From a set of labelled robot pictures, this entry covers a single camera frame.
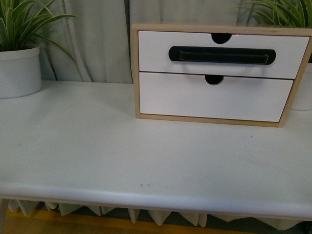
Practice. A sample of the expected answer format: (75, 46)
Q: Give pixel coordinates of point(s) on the light grey curtain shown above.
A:
(94, 45)

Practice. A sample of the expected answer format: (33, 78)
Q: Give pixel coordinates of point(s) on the green striped spider plant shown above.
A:
(22, 23)

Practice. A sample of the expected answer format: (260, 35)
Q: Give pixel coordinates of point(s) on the black drawer handle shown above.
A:
(222, 55)

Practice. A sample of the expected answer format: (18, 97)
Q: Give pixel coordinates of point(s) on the white drawer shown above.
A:
(255, 99)
(154, 49)

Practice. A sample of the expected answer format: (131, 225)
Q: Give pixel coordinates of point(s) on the white plant pot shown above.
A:
(303, 98)
(20, 73)

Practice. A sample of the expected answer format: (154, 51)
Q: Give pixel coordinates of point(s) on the wooden drawer cabinet frame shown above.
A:
(220, 35)

